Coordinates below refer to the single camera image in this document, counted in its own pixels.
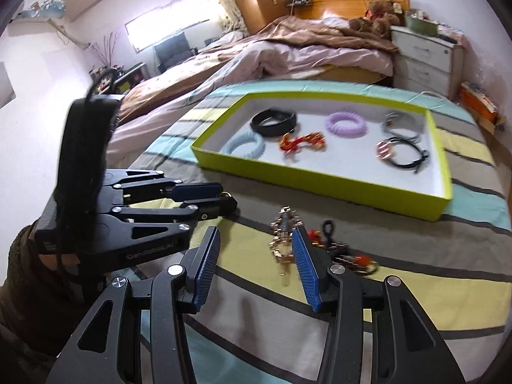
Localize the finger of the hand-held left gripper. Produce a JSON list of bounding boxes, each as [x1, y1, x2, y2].
[[100, 194, 238, 244], [102, 169, 222, 209]]

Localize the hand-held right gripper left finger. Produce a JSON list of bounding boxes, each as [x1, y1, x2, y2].
[[45, 226, 221, 384]]

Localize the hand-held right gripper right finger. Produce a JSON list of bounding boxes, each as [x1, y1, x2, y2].
[[291, 226, 467, 384]]

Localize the silver chain bracelet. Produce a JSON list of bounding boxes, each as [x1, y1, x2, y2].
[[269, 205, 305, 267]]

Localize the light blue spiral hair tie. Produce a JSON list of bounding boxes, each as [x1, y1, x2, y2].
[[221, 132, 266, 156]]

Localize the black wristband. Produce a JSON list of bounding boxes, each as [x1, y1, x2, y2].
[[251, 108, 297, 137]]

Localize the green shallow cardboard box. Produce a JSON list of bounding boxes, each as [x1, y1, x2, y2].
[[191, 91, 453, 221]]

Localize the red knot charm gold ring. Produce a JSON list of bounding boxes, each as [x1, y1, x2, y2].
[[279, 132, 326, 155]]

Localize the purple spiral hair tie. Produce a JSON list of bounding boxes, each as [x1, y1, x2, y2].
[[326, 111, 366, 137]]

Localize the black hair tie pink charm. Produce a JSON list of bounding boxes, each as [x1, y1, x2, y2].
[[375, 138, 430, 171]]

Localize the grey hair tie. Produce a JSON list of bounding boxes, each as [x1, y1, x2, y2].
[[382, 112, 425, 142]]

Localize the red knot charm black loop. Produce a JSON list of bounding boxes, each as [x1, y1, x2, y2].
[[308, 220, 340, 252]]

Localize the striped bed sheet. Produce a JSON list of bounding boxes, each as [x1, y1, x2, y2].
[[108, 80, 512, 384]]

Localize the cluttered low shelf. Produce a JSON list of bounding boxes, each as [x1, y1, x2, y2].
[[89, 63, 147, 97]]

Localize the dry branches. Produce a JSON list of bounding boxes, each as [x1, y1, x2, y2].
[[90, 31, 121, 68]]

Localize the dark office chair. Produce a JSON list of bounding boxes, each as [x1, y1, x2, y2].
[[154, 32, 198, 73]]

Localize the covered air conditioner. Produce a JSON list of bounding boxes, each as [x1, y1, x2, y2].
[[8, 0, 76, 22]]

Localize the window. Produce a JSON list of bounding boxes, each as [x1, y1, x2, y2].
[[125, 6, 222, 53]]

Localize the patterned curtain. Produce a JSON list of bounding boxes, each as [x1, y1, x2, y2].
[[196, 0, 249, 35]]

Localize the pink and brown duvet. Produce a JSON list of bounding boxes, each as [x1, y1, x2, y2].
[[106, 16, 401, 156]]

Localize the wooden headboard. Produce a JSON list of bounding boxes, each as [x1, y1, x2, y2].
[[296, 0, 411, 20]]

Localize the orange cardboard box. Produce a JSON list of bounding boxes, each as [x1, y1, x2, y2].
[[458, 82, 507, 132]]

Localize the white nightstand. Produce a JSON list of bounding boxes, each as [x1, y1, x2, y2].
[[390, 25, 467, 99]]

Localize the brown teddy bear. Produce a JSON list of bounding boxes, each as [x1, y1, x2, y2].
[[349, 0, 401, 35]]

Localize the green plastic basin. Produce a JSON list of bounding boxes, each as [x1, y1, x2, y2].
[[405, 15, 441, 36]]

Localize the dark purple bead bracelet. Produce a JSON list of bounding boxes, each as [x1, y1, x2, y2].
[[332, 242, 380, 277]]

